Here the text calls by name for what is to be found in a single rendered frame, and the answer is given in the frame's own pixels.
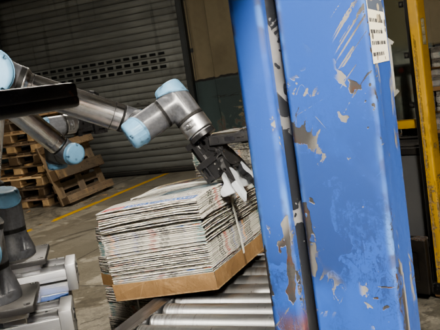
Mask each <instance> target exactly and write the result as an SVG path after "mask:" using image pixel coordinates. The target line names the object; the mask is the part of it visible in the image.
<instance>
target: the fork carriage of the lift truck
mask: <svg viewBox="0 0 440 330"><path fill-rule="evenodd" d="M410 238H411V249H412V260H413V267H414V277H415V284H416V293H419V294H426V295H430V293H431V292H433V279H432V273H431V261H430V250H429V244H428V237H427V236H410Z"/></svg>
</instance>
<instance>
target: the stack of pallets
mask: <svg viewBox="0 0 440 330"><path fill-rule="evenodd" d="M38 115H40V116H41V117H42V118H45V117H53V116H57V115H64V114H62V113H59V112H55V111H53V112H48V113H41V114H38ZM20 134H24V136H22V137H17V135H20ZM23 145H30V146H27V147H22V146H23ZM41 146H42V145H40V144H39V143H38V142H36V141H35V140H34V139H33V138H32V137H30V136H29V135H27V134H26V133H25V132H24V131H23V130H21V129H20V128H19V127H17V125H15V124H14V123H13V122H11V121H10V120H9V119H6V120H5V125H4V135H3V148H6V151H5V152H3V153H2V159H9V161H8V162H5V163H2V164H1V181H4V182H7V181H10V183H9V184H6V185H5V186H13V187H16V188H17V189H18V190H19V193H20V196H21V202H22V208H23V210H27V209H30V208H32V207H35V206H38V205H39V204H43V207H44V208H48V207H51V206H54V205H56V204H59V201H58V200H57V201H54V199H55V198H57V196H58V195H57V193H56V194H55V192H54V190H53V188H52V186H53V184H52V183H50V181H49V180H48V177H47V175H46V173H47V172H46V169H45V170H44V168H43V162H42V160H41V159H40V160H39V157H38V156H37V153H36V151H35V149H36V148H38V147H41ZM25 156H26V157H25ZM12 169H13V172H10V173H7V174H5V173H4V170H12ZM32 174H33V175H32ZM29 175H32V176H29ZM73 176H74V175H73ZM73 176H71V177H73ZM71 177H68V178H65V179H62V180H60V183H63V182H65V181H68V180H70V179H71ZM78 186H79V185H76V186H74V187H72V188H69V189H66V190H64V191H65V193H68V192H70V191H73V190H75V187H78ZM33 201H36V202H33Z"/></svg>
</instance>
